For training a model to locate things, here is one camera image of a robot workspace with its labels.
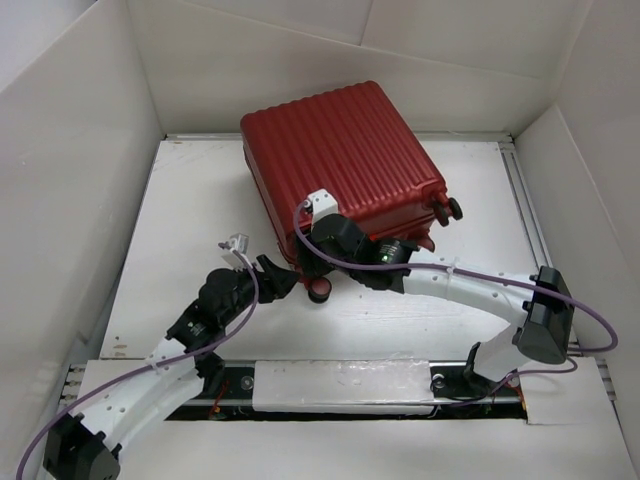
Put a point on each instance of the aluminium side rail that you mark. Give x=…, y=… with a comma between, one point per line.
x=524, y=204

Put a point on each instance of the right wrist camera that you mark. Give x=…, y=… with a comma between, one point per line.
x=320, y=204

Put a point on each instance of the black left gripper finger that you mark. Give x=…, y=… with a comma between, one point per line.
x=283, y=281
x=267, y=266

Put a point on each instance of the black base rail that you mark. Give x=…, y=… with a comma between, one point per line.
x=332, y=390

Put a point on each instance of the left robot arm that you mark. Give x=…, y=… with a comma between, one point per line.
x=89, y=443

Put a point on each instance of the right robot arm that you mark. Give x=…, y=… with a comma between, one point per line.
x=536, y=309

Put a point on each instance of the red hard-shell suitcase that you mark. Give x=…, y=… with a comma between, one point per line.
x=354, y=143

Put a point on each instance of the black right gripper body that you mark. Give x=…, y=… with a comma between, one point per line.
x=321, y=263

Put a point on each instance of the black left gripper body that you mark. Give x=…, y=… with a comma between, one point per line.
x=265, y=288

